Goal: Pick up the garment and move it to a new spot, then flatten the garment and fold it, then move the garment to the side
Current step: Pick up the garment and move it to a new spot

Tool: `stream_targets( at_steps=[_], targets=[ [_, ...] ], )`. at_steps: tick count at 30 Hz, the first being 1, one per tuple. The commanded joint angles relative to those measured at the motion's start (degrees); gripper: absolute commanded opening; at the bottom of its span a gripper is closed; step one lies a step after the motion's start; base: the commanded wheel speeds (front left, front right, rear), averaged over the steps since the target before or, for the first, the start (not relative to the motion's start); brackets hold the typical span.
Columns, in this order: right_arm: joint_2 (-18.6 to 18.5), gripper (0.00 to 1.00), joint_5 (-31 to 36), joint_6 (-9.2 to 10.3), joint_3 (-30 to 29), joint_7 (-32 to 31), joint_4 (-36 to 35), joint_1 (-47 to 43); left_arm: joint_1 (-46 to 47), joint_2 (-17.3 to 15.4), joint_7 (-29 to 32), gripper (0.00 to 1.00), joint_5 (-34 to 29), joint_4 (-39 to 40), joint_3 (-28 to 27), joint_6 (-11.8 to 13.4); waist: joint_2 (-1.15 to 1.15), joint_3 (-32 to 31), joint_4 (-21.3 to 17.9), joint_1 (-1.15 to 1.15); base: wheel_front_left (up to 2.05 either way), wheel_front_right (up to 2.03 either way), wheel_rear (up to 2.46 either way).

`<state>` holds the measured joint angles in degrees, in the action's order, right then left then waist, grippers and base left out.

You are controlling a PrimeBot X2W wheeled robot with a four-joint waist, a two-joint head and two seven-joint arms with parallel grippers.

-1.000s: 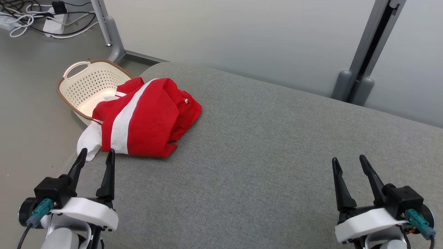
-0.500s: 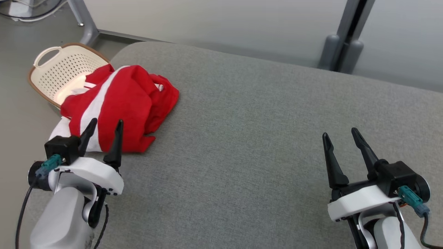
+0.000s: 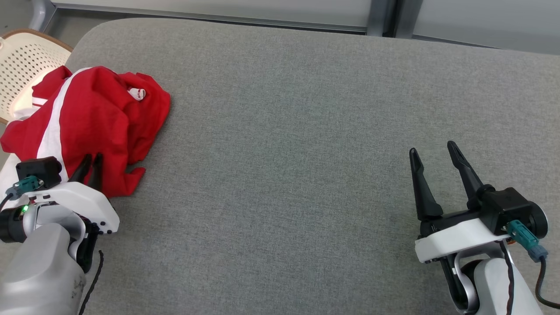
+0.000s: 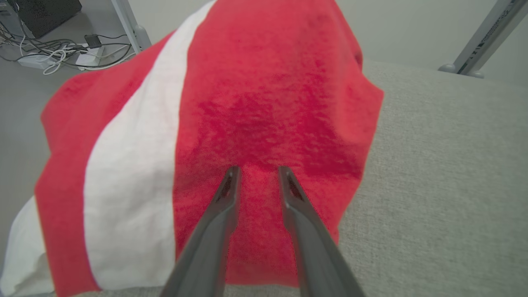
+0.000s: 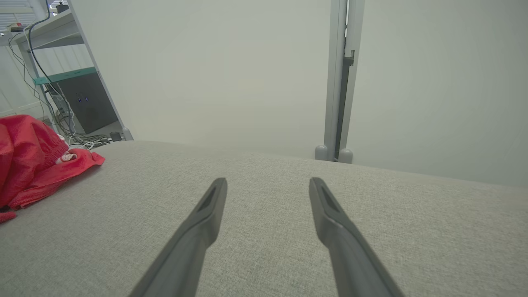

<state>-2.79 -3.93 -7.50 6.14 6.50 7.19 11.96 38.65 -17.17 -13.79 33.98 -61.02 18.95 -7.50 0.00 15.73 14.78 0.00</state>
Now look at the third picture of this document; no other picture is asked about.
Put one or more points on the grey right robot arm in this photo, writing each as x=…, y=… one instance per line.
x=490, y=288

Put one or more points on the grey curved metal bar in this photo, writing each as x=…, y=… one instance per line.
x=41, y=13

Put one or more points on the red shorts white stripe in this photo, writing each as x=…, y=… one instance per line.
x=100, y=122

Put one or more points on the short grey metal frame rail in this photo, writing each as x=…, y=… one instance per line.
x=455, y=41

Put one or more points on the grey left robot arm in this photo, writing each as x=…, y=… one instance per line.
x=39, y=271

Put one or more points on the red white basketball jersey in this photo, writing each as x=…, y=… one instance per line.
x=47, y=85

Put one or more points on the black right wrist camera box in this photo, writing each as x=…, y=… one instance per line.
x=509, y=205

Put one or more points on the long grey metal frame rail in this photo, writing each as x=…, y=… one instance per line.
x=210, y=15

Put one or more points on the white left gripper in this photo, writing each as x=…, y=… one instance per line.
x=83, y=201

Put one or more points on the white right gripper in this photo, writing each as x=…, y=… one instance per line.
x=455, y=238

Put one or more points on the grey metal partition post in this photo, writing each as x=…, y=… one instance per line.
x=393, y=17

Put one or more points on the cream perforated laundry basket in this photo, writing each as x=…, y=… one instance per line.
x=22, y=61

